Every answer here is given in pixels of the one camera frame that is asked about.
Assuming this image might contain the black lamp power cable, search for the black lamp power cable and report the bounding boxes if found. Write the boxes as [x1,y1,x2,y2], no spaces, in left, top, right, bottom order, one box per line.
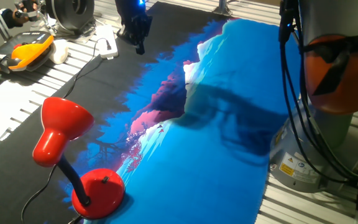
[21,37,111,224]

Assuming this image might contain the orange black teach pendant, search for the orange black teach pendant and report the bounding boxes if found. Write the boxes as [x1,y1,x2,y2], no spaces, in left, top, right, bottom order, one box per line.
[0,30,55,75]

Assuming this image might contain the small white rounded object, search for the small white rounded object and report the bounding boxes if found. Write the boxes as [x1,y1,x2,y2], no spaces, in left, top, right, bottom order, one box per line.
[48,39,70,65]

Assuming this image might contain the red desk lamp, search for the red desk lamp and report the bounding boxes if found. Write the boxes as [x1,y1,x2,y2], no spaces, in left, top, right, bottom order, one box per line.
[32,96,126,220]

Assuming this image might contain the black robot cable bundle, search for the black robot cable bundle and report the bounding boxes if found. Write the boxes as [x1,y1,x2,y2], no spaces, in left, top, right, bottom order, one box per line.
[277,0,358,187]

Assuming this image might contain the blue landscape printed mat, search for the blue landscape printed mat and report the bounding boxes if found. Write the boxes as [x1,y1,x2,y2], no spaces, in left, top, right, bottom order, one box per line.
[0,1,303,224]

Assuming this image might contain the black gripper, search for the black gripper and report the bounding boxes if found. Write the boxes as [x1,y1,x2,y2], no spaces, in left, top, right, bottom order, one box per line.
[114,0,154,56]

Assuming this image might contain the grey frame post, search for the grey frame post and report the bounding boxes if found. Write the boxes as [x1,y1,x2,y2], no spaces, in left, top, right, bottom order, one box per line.
[212,0,233,16]

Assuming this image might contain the person's hand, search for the person's hand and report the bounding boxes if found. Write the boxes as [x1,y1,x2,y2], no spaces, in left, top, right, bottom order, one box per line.
[12,1,40,27]

